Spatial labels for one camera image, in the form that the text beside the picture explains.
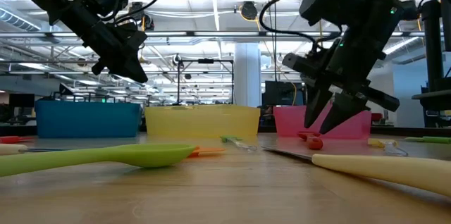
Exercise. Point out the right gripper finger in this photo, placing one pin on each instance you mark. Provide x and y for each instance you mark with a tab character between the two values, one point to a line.
343	111
315	104

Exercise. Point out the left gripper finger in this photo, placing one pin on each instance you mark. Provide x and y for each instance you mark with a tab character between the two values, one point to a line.
134	69

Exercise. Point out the red silicone spatula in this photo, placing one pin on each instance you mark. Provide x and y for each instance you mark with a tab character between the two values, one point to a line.
314	143

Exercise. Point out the orange spatula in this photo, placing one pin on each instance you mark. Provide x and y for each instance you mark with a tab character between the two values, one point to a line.
208	151

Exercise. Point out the red utensil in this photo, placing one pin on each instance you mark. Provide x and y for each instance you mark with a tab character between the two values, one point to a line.
14	139

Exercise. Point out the pink plastic bin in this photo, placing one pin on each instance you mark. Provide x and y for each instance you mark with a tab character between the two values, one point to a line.
289	122

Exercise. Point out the red chair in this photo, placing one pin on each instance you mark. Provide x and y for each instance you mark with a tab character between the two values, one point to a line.
376	117

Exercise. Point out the black cabinet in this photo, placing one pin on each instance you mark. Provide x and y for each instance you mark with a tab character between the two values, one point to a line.
282	93

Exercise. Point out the blue plastic bin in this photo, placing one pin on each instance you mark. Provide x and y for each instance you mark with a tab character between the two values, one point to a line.
88	120

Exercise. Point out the white building pillar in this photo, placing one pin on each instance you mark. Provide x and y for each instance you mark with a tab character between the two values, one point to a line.
246	76

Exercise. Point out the yellow plastic bin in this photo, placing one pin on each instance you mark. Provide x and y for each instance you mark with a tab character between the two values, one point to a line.
201	122

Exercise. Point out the green silicone spoon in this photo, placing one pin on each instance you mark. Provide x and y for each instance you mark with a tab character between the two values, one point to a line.
148	155

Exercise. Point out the black metal frame rig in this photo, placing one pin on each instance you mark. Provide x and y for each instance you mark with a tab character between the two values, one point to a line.
206	61

